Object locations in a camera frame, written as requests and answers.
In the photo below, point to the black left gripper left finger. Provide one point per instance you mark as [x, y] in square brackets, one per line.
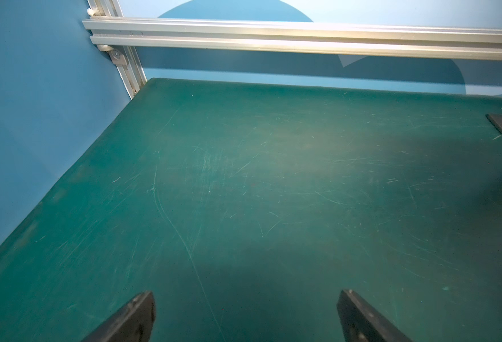
[132, 322]

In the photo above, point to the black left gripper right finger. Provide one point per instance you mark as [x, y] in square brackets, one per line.
[360, 321]

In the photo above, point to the horizontal aluminium frame rail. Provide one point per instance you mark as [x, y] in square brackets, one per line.
[299, 37]

